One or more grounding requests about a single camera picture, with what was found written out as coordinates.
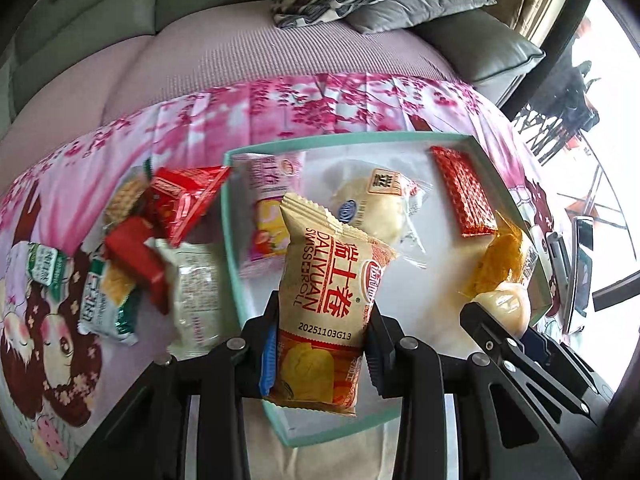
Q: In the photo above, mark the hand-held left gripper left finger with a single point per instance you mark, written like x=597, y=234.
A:
x=267, y=360

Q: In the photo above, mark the green white snack packet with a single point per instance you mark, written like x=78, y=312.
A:
x=47, y=267

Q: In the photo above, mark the small red box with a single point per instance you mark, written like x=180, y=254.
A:
x=135, y=255

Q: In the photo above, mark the grey phone holder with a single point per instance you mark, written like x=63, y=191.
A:
x=556, y=270

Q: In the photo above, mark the pink purple snack packet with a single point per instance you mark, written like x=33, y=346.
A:
x=270, y=210

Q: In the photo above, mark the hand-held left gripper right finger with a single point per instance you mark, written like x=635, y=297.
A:
x=380, y=360

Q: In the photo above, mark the pale round bun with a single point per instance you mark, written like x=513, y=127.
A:
x=507, y=305

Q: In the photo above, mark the pink textured sofa cover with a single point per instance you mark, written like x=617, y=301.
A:
x=250, y=60

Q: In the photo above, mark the beige swiss roll packet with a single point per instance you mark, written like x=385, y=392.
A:
x=325, y=300

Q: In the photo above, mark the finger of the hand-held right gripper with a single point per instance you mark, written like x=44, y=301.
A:
x=550, y=355
x=495, y=340

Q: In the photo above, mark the yellow jelly packet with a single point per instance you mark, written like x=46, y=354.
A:
x=500, y=260

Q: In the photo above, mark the grey pillow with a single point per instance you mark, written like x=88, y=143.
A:
x=425, y=5

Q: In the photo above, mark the smartphone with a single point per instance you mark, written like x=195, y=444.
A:
x=580, y=270

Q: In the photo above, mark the pink printed blanket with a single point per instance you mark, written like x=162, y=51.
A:
x=300, y=105

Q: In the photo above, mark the grey green sofa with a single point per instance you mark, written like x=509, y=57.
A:
x=100, y=5

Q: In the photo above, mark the teal cardboard box tray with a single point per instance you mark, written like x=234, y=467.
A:
x=440, y=280

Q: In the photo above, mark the shiny red triangular packet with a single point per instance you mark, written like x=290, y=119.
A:
x=190, y=200

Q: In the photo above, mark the orange waffle biscuit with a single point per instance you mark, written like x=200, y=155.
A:
x=125, y=200

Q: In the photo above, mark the white printed snack packet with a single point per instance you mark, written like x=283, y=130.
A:
x=195, y=295

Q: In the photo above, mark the green yellow biscuit packet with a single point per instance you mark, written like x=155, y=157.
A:
x=107, y=300

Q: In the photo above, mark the large red gold packet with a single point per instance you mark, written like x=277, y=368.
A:
x=465, y=195

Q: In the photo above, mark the black metal rack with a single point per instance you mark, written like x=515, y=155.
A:
x=575, y=105

